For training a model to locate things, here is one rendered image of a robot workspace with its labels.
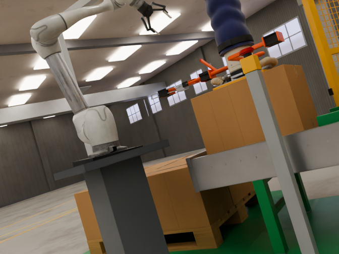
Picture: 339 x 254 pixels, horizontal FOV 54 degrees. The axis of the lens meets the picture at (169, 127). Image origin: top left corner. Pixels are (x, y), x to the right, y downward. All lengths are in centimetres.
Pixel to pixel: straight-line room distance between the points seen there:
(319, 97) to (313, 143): 929
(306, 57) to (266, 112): 953
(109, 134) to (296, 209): 101
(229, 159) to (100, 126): 73
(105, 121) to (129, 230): 59
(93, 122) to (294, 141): 105
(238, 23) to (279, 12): 942
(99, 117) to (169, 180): 70
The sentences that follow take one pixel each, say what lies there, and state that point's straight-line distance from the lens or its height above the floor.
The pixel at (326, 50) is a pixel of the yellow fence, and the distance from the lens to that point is 246.
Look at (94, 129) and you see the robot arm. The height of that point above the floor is 91.
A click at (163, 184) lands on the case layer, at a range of 232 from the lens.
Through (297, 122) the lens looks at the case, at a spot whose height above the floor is 64.
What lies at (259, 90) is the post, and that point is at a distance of 157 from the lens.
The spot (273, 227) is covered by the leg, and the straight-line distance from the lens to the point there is 190.
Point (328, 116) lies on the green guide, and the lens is 181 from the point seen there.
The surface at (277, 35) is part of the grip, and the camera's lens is 180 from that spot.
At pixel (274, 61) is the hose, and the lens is 215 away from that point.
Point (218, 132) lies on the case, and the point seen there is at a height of 70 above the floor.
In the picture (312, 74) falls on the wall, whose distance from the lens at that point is 1102.
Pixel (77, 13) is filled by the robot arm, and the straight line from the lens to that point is 209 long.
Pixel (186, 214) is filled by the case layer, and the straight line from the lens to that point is 230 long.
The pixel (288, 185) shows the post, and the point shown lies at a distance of 161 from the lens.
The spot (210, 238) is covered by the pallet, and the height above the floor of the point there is 7.
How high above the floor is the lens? 74
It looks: 2 degrees up
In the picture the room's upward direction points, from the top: 17 degrees counter-clockwise
